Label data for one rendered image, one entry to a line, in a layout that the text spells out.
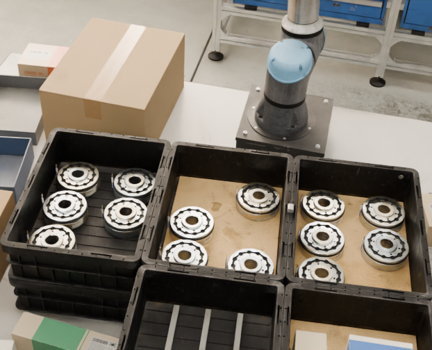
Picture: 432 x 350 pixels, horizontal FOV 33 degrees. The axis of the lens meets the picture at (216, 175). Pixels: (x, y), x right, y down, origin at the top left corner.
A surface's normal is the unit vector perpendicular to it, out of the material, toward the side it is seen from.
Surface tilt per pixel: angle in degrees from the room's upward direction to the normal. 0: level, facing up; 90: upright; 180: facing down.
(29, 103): 0
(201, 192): 0
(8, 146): 90
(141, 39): 0
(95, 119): 90
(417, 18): 90
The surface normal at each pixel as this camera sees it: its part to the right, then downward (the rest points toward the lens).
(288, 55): 0.01, -0.62
